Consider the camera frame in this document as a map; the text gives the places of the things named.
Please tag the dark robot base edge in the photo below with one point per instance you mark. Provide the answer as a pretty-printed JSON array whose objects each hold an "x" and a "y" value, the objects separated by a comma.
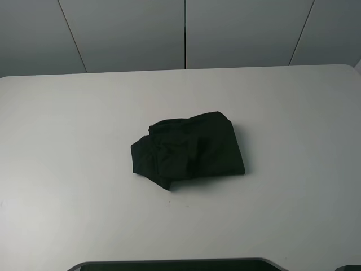
[{"x": 195, "y": 264}]

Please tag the black printed t-shirt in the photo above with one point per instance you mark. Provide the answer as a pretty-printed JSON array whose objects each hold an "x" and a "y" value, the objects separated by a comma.
[{"x": 184, "y": 149}]

